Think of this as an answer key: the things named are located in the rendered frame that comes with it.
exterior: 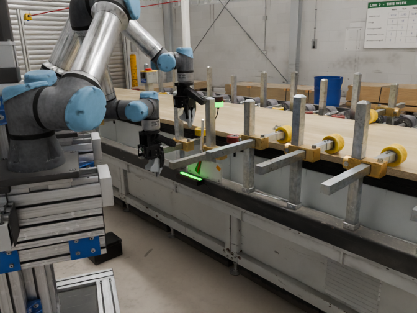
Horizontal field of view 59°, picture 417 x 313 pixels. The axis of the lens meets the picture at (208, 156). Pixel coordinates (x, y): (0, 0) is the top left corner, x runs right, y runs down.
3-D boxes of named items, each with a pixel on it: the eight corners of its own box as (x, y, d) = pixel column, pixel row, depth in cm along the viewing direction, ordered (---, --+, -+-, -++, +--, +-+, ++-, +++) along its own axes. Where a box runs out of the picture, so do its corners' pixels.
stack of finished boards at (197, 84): (207, 86, 1085) (206, 81, 1080) (145, 96, 907) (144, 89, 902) (187, 85, 1132) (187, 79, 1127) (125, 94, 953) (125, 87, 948)
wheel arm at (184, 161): (173, 171, 163) (173, 162, 162) (169, 169, 165) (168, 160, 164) (240, 151, 191) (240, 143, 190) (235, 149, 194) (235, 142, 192)
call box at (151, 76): (147, 85, 207) (146, 71, 205) (140, 84, 212) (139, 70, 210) (157, 84, 212) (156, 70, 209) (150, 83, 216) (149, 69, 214)
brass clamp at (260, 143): (260, 150, 156) (260, 139, 155) (236, 145, 166) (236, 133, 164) (269, 148, 160) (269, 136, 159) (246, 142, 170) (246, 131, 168)
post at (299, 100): (295, 212, 152) (301, 95, 138) (287, 210, 154) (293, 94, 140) (300, 210, 154) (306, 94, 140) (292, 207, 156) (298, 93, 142)
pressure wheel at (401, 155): (396, 143, 135) (376, 150, 141) (405, 163, 134) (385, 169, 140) (402, 140, 139) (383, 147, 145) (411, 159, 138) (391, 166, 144)
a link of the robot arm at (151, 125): (152, 116, 156) (164, 118, 150) (153, 127, 158) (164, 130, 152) (138, 118, 151) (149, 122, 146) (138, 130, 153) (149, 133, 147)
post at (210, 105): (211, 192, 188) (210, 97, 174) (206, 190, 191) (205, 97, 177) (216, 190, 191) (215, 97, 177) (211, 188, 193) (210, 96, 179)
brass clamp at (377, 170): (378, 179, 121) (380, 164, 120) (340, 170, 131) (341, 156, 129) (386, 174, 125) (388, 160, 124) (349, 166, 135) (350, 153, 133)
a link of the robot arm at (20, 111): (28, 125, 110) (20, 79, 106) (68, 127, 107) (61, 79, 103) (-3, 135, 99) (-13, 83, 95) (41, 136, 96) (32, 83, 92)
